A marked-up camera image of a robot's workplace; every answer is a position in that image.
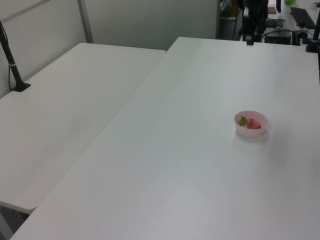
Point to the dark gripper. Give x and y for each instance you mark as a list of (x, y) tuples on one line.
[(252, 21)]

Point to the red strawberry with green leaves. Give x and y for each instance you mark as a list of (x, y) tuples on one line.
[(252, 123)]

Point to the dark robot arm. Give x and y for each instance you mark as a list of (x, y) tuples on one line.
[(253, 3)]

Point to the pink plastic bowl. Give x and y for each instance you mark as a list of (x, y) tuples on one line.
[(250, 132)]

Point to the black monitor stand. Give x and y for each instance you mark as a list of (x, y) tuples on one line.
[(272, 23)]

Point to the black computer box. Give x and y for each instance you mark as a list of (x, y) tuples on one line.
[(278, 37)]

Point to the brown flat board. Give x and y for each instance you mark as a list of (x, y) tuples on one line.
[(272, 10)]

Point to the thin black pole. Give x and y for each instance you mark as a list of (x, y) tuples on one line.
[(278, 6)]

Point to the green round object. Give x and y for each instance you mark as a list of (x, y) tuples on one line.
[(290, 2)]

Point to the black keyboard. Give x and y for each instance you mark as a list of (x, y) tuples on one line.
[(303, 16)]

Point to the black clamp stand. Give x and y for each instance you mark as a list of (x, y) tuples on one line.
[(312, 45)]

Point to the grey metal shelf frame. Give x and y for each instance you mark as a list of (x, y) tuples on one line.
[(218, 20)]

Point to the black desk mount bracket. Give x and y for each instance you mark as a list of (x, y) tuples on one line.
[(300, 37)]

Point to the black camera stand pole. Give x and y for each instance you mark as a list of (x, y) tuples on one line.
[(12, 67)]

